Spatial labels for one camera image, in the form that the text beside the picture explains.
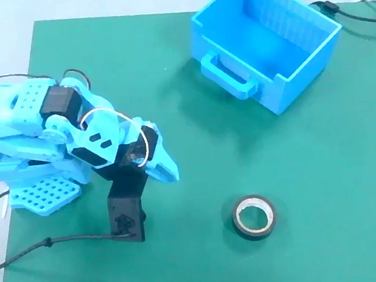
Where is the blue perforated robot base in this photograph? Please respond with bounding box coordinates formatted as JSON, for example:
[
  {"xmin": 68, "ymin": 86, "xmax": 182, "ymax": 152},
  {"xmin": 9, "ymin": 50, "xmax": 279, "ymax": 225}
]
[{"xmin": 0, "ymin": 135, "xmax": 96, "ymax": 222}]

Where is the white zip tie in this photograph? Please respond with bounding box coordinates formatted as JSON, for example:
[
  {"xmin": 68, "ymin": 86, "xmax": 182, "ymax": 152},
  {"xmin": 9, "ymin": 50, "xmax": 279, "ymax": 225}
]
[{"xmin": 0, "ymin": 193, "xmax": 14, "ymax": 219}]

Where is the thin black motor wire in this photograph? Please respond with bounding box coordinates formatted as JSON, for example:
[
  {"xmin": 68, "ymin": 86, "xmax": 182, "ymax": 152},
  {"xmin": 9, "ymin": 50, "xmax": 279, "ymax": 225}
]
[{"xmin": 0, "ymin": 66, "xmax": 93, "ymax": 99}]

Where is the blue plastic box with handle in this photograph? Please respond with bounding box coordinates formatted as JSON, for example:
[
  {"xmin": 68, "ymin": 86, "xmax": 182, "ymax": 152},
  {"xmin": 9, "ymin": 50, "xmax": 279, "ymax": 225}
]
[{"xmin": 188, "ymin": 0, "xmax": 351, "ymax": 124}]

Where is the black braided camera cable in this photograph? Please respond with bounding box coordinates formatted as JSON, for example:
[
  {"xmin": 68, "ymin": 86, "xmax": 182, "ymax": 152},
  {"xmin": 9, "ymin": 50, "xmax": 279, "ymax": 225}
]
[{"xmin": 0, "ymin": 227, "xmax": 139, "ymax": 273}]

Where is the black electrical tape roll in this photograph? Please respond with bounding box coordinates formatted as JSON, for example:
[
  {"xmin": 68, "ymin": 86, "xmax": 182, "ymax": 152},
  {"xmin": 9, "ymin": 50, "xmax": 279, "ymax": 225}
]
[{"xmin": 229, "ymin": 191, "xmax": 282, "ymax": 244}]

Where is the black cable with inline switch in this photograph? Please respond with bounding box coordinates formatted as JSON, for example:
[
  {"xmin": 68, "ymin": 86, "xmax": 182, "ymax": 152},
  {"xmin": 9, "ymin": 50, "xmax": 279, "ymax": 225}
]
[{"xmin": 309, "ymin": 0, "xmax": 376, "ymax": 31}]

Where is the blue gripper black motor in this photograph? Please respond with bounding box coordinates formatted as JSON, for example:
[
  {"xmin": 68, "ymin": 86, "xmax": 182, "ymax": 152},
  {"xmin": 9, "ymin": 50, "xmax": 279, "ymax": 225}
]
[{"xmin": 111, "ymin": 112, "xmax": 181, "ymax": 189}]

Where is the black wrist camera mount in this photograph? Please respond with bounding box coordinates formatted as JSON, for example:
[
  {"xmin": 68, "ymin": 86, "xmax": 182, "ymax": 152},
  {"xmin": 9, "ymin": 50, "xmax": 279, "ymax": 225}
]
[{"xmin": 90, "ymin": 145, "xmax": 151, "ymax": 248}]

